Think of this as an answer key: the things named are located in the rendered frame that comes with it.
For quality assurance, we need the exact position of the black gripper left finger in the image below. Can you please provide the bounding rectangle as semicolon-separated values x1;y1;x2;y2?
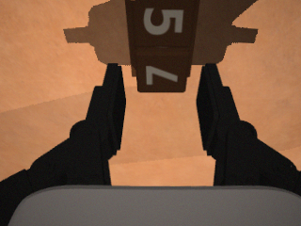
0;63;126;226

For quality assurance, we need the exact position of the brown number cube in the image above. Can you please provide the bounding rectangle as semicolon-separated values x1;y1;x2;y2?
135;47;190;93
131;0;197;47

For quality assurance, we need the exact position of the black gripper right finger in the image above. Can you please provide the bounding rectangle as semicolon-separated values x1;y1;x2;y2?
196;63;301;196

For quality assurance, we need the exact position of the brown wooden tray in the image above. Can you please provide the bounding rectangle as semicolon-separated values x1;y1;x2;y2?
125;0;200;77

